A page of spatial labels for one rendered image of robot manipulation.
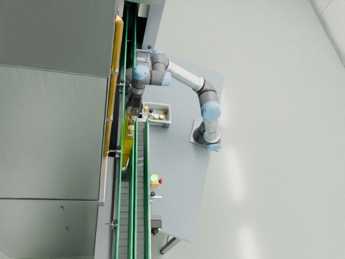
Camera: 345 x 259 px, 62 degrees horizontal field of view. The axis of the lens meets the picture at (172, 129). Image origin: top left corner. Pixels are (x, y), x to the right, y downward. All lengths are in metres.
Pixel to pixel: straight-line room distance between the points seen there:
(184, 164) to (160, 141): 0.25
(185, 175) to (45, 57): 1.60
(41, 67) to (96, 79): 0.10
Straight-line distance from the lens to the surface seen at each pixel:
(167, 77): 1.45
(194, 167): 2.13
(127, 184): 1.83
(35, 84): 0.64
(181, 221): 1.96
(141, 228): 1.76
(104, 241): 1.72
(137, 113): 1.53
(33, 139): 0.83
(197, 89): 1.71
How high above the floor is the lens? 2.57
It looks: 54 degrees down
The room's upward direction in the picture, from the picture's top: 24 degrees clockwise
